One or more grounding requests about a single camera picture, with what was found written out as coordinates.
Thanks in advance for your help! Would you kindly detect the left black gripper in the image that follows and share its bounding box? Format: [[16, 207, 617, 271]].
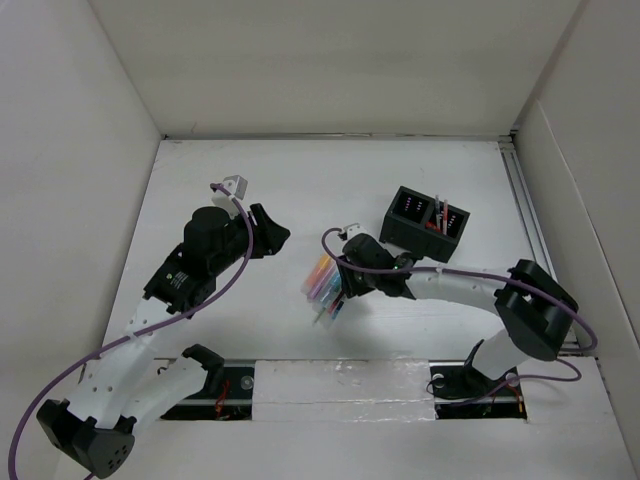
[[210, 204, 289, 275]]

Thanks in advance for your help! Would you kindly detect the blue gel pen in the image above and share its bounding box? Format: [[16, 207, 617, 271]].
[[322, 300, 344, 329]]

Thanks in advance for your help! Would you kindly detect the black gel pen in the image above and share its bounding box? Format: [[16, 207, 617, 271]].
[[435, 194, 442, 232]]

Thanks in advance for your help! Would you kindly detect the dark red gel pen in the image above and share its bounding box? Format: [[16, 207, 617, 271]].
[[330, 300, 344, 319]]

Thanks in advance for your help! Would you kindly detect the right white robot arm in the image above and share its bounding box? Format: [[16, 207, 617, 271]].
[[335, 224, 578, 395]]

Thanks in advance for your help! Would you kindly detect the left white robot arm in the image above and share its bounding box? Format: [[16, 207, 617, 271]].
[[36, 204, 291, 479]]

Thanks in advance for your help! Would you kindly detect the orange highlighter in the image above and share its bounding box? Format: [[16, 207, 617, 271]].
[[301, 253, 333, 295]]

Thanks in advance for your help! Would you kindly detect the blue highlighter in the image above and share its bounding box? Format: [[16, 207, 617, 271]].
[[315, 270, 342, 312]]

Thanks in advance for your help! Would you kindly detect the pink highlighter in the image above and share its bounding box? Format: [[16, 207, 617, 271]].
[[307, 265, 336, 302]]

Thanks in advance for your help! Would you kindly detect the black two-slot pen holder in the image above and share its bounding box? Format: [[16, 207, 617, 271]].
[[379, 186, 470, 263]]

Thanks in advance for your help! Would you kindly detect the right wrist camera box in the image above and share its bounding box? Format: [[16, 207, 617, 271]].
[[338, 223, 369, 242]]

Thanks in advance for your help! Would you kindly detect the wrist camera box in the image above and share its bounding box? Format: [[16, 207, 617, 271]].
[[338, 223, 369, 242], [210, 175, 248, 208]]

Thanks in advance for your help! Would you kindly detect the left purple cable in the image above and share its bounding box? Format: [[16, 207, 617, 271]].
[[8, 182, 254, 476]]

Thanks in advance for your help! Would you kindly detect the purple cable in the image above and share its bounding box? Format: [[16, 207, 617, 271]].
[[321, 227, 599, 406], [8, 182, 254, 476]]

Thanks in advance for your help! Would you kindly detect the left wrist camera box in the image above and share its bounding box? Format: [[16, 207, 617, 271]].
[[210, 175, 248, 208]]

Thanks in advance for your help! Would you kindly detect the aluminium rail right side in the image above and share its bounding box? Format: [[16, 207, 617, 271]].
[[498, 136, 556, 278]]

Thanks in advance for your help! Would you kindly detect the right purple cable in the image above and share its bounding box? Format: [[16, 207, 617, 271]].
[[321, 227, 599, 406]]

